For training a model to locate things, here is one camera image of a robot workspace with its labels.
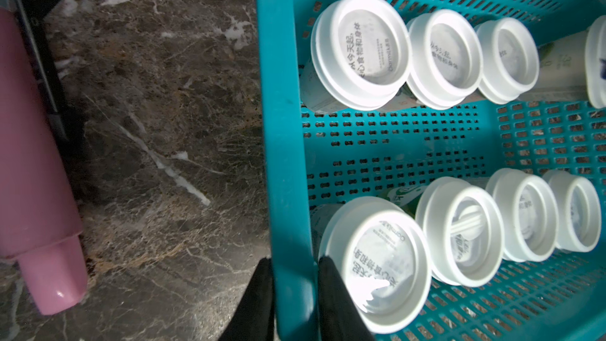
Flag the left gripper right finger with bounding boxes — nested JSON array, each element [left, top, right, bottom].
[[318, 256, 375, 341]]

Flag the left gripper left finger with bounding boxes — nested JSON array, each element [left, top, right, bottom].
[[219, 257, 275, 341]]

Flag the yogurt cup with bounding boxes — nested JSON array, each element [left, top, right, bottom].
[[519, 16, 605, 109], [310, 197, 432, 334], [467, 168, 559, 262], [299, 0, 413, 114], [378, 176, 506, 288], [543, 170, 602, 253], [388, 9, 484, 111], [464, 17, 540, 105]]

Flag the teal plastic basket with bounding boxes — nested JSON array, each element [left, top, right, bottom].
[[257, 0, 605, 340]]

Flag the black mini tripod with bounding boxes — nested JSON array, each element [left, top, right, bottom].
[[6, 0, 86, 143]]

